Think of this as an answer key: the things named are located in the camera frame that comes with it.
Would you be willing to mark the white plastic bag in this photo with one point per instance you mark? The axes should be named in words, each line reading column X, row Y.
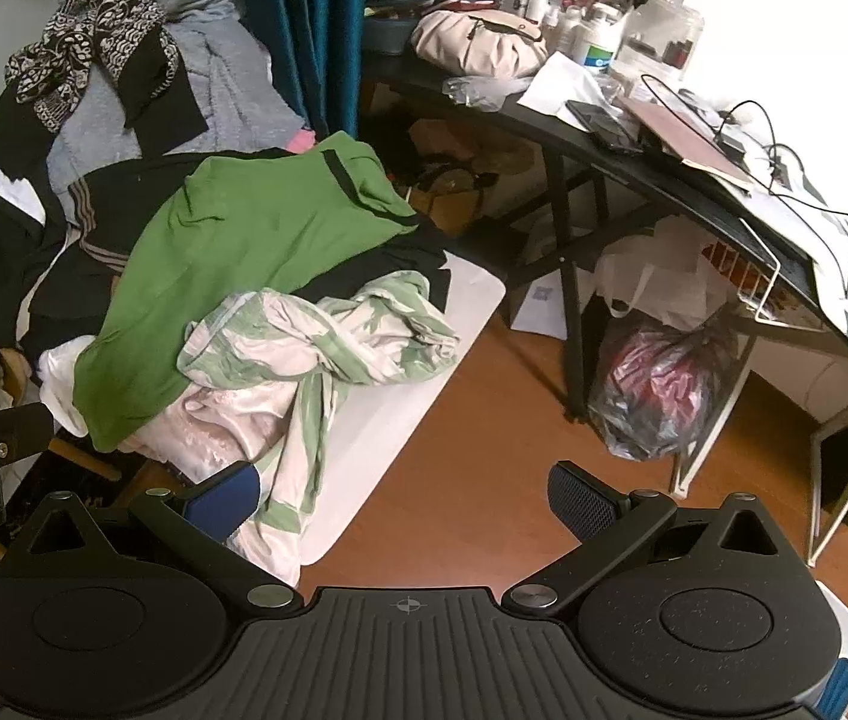
column 664, row 270

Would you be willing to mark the white paper sheet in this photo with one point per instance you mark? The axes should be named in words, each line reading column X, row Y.
column 559, row 86

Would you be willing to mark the clear bag red contents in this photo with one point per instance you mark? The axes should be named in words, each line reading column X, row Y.
column 656, row 382

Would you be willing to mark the black jacket white panels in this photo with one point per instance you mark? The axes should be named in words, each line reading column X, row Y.
column 4, row 255

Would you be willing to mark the white paper bag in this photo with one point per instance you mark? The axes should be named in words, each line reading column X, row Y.
column 544, row 300

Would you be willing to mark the black white patterned knit sweater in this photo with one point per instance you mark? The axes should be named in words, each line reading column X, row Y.
column 87, row 37

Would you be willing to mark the green white patterned cloth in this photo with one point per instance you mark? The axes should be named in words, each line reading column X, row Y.
column 364, row 330

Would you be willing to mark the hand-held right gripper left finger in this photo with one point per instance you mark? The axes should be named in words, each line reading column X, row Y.
column 225, row 499

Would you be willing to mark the white plastic tub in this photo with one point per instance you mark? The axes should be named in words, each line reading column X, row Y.
column 847, row 630

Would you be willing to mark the teal curtain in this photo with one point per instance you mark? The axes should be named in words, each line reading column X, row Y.
column 304, row 15

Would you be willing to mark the pink satin cloth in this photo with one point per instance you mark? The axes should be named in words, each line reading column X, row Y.
column 221, row 427

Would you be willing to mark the dark garment brown stripes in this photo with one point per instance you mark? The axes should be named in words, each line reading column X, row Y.
column 131, row 195

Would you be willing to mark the green ribbed top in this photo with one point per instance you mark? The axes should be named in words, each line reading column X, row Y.
column 244, row 240

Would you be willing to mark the white padded bench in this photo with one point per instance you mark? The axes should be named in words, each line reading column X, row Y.
column 394, row 450

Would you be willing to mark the cluster of cosmetic bottles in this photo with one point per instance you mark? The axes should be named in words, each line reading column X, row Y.
column 555, row 15

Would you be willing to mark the clear plastic wrap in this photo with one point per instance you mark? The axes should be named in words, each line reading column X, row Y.
column 484, row 90

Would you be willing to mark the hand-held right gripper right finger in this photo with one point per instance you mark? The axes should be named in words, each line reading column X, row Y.
column 581, row 502

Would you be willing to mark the brown bag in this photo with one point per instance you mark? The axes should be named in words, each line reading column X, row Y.
column 454, row 195

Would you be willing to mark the small pink cloth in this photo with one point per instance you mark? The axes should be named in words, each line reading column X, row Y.
column 302, row 140

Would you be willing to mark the beige bag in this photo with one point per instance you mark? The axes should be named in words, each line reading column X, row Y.
column 484, row 45

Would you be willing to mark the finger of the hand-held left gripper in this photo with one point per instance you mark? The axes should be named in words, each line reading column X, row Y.
column 12, row 427

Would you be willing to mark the pink brown notebook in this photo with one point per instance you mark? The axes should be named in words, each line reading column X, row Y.
column 686, row 139

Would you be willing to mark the black desk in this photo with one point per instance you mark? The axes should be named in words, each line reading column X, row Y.
column 514, row 124

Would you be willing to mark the black phone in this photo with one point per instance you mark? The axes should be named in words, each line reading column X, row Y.
column 596, row 120

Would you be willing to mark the white pill bottle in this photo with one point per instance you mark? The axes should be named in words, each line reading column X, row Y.
column 596, row 45

